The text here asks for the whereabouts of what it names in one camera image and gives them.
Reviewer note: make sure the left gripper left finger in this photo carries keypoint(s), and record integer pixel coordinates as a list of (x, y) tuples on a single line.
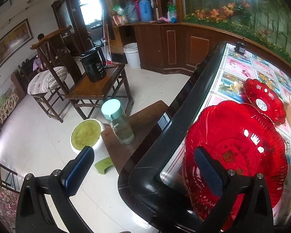
[(33, 213)]

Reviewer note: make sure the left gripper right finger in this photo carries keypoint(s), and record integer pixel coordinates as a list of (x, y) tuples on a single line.
[(255, 213)]

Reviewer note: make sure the large red plastic plate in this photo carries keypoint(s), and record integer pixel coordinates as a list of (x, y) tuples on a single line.
[(241, 139)]

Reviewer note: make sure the green plastic scoop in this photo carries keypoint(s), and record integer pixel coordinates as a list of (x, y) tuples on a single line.
[(103, 164)]

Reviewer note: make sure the floral patterned sofa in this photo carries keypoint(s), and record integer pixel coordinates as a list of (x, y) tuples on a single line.
[(11, 97)]

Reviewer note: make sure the small red plastic plate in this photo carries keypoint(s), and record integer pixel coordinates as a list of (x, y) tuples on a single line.
[(265, 100)]

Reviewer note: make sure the teal lid water bottle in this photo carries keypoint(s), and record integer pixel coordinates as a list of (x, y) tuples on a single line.
[(117, 119)]

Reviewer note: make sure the low brown wooden stool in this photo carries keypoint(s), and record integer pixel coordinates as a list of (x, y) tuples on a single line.
[(141, 123)]

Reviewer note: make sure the wooden chair striped cushion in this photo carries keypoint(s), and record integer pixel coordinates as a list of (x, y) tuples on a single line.
[(48, 87)]

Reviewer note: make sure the wooden side table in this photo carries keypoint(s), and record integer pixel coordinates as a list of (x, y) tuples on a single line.
[(86, 96)]

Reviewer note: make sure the colourful fruit print tablecloth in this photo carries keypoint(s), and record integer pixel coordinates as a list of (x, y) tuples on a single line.
[(234, 70)]

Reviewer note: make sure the black electric kettle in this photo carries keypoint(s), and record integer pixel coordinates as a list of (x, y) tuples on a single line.
[(93, 62)]

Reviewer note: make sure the small black device on table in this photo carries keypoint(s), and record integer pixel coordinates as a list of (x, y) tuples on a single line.
[(240, 47)]

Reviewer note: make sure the framed landscape painting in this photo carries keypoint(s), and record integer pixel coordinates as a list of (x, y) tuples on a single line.
[(14, 40)]

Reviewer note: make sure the brown wooden cabinet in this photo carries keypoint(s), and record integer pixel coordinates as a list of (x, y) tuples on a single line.
[(168, 48)]

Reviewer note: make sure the white plastic bucket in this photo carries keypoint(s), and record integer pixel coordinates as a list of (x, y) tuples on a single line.
[(132, 55)]

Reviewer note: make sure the flower mural panel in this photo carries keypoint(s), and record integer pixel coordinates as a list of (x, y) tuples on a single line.
[(266, 22)]

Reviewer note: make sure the grey thermos jug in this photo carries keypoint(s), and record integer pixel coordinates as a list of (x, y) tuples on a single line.
[(131, 12)]

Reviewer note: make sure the blue thermos jug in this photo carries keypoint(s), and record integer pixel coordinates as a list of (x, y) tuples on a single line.
[(145, 10)]

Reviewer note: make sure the black table frame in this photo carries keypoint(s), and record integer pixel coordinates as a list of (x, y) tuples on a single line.
[(139, 184)]

